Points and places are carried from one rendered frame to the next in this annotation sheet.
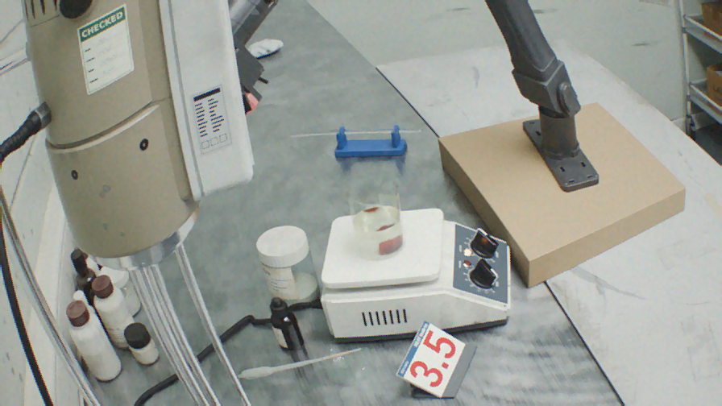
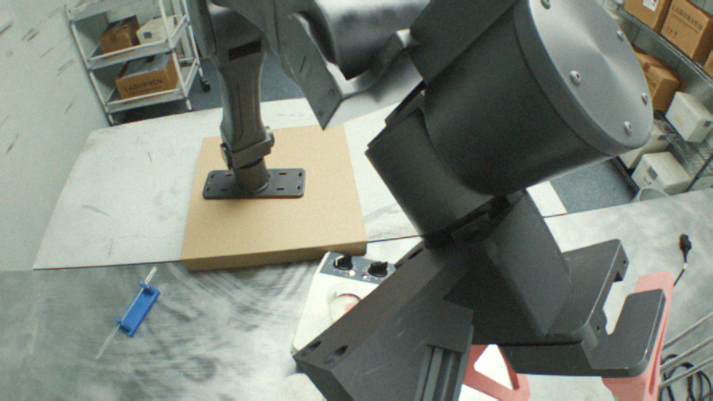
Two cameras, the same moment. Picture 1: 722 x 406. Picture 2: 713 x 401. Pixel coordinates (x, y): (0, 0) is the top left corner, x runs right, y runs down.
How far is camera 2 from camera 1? 74 cm
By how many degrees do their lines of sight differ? 67
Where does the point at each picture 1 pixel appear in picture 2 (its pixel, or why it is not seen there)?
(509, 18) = (255, 99)
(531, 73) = (255, 140)
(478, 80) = (100, 210)
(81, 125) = not seen: outside the picture
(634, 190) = (327, 153)
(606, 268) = (373, 201)
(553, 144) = (261, 181)
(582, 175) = (295, 178)
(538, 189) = (288, 213)
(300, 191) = (162, 374)
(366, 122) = (100, 301)
